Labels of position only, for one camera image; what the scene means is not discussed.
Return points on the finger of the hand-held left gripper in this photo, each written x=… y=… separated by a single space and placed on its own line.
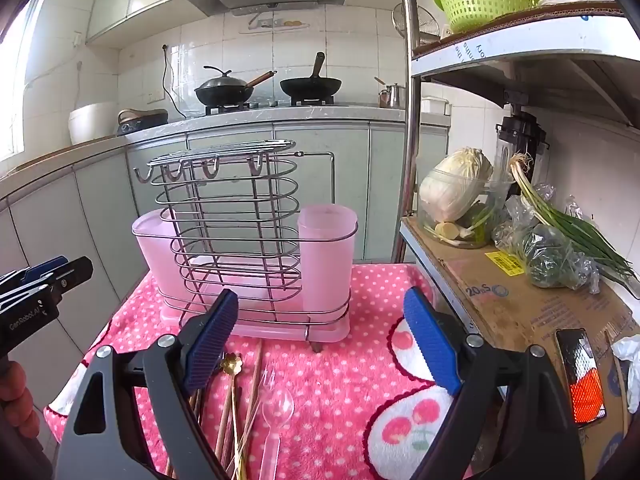
x=47 y=266
x=75 y=272

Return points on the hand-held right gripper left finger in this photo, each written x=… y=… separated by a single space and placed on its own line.
x=210 y=342

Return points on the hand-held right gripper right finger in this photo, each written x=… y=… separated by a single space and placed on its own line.
x=431 y=342

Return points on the gold flower spoon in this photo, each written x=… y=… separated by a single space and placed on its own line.
x=232 y=361

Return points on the clear plastic fork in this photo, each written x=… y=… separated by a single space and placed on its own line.
x=268 y=382

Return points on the wide pink plastic container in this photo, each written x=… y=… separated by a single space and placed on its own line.
x=152 y=255

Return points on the clear plastic spoon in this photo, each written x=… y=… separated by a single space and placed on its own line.
x=278 y=407

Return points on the narrow pink plastic cup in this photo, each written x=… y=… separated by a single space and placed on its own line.
x=327 y=260

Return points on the person's left hand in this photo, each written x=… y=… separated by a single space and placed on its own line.
x=17 y=400

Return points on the pink polka dot cloth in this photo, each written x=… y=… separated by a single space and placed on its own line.
x=350 y=370

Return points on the brown cardboard sheet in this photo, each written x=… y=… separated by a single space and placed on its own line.
x=515 y=310

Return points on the pink plastic drip tray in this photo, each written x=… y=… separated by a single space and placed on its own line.
x=330 y=332

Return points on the ginger piece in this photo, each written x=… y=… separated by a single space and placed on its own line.
x=446 y=231

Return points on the clear glass bowl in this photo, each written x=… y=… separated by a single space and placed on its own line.
x=492 y=210

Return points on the plastic bag of greens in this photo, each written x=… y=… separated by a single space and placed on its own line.
x=555 y=260

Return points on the white rice cooker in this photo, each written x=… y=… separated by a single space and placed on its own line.
x=92 y=122

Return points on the napa cabbage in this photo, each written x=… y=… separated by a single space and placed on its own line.
x=452 y=185

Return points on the black electric baking pan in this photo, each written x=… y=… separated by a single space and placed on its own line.
x=142 y=121

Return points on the green onions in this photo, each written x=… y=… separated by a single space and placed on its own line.
x=565 y=222

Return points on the lower kitchen cabinets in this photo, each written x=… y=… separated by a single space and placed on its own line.
x=225 y=145

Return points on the kitchen cabinets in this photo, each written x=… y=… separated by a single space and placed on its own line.
x=135 y=0
x=225 y=145

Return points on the white plastic bag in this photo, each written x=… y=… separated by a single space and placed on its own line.
x=630 y=360

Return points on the black blender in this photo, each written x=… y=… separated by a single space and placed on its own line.
x=520 y=135

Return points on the gas stove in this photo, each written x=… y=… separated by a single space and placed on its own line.
x=235 y=107

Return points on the steel storage shelf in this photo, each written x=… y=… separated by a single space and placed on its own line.
x=412 y=110

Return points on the black wok with lid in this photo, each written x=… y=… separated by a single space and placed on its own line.
x=222 y=91

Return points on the white rectangular dish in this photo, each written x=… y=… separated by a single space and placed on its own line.
x=434 y=106

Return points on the brown ceramic jar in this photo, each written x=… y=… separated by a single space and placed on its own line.
x=383 y=99

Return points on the steel kettle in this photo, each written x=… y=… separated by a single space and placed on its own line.
x=395 y=96

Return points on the open black wok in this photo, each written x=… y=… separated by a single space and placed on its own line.
x=310 y=86

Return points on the upper kitchen cabinets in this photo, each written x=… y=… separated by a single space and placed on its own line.
x=135 y=0

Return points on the hanging steel strainer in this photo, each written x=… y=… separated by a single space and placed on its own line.
x=426 y=21

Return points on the green plastic basket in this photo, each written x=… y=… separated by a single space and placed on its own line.
x=475 y=2

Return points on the glass wall shelf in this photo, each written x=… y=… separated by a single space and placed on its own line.
x=272 y=25

